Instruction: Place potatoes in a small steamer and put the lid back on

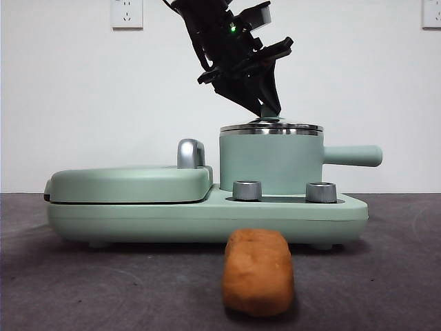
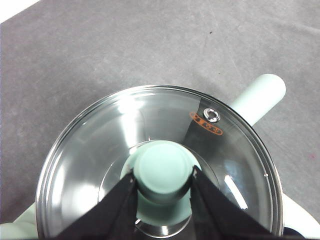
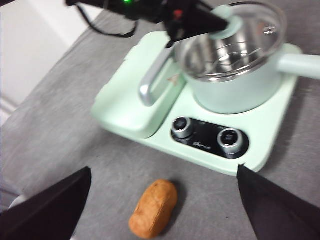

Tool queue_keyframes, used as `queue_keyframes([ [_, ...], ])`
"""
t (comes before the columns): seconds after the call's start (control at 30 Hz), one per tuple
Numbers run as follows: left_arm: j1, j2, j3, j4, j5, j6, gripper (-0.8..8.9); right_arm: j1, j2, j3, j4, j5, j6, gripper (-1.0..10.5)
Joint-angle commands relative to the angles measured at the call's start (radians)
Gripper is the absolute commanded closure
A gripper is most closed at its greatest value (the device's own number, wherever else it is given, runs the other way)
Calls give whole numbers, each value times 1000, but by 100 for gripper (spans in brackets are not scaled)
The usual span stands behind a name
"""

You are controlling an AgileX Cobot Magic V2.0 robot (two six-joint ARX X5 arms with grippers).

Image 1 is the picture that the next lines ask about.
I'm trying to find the mint green chrome-handled griddle lid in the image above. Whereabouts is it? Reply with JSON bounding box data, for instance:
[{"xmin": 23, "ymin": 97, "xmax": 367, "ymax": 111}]
[{"xmin": 50, "ymin": 138, "xmax": 213, "ymax": 204}]

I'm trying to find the mint green breakfast machine base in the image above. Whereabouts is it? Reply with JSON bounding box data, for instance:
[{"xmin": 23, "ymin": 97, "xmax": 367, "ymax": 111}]
[{"xmin": 43, "ymin": 182, "xmax": 369, "ymax": 251}]

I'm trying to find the glass pot lid green knob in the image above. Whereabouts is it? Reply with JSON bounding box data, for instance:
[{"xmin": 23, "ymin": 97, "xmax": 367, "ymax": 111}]
[{"xmin": 220, "ymin": 105, "xmax": 325, "ymax": 134}]

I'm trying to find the silver control knob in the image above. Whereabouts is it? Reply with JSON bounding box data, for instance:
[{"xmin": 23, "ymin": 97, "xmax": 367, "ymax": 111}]
[
  {"xmin": 232, "ymin": 179, "xmax": 263, "ymax": 201},
  {"xmin": 305, "ymin": 181, "xmax": 337, "ymax": 203}
]

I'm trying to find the mint green steamer pot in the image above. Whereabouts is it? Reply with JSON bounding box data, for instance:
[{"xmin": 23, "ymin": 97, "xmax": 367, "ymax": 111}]
[{"xmin": 218, "ymin": 129, "xmax": 383, "ymax": 194}]

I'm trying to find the brown potato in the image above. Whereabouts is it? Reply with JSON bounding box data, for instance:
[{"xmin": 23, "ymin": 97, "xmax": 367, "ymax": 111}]
[{"xmin": 221, "ymin": 228, "xmax": 296, "ymax": 318}]

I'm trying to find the white wall socket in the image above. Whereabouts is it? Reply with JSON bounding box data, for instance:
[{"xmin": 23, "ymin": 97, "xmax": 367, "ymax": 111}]
[
  {"xmin": 422, "ymin": 0, "xmax": 441, "ymax": 30},
  {"xmin": 110, "ymin": 0, "xmax": 144, "ymax": 30}
]

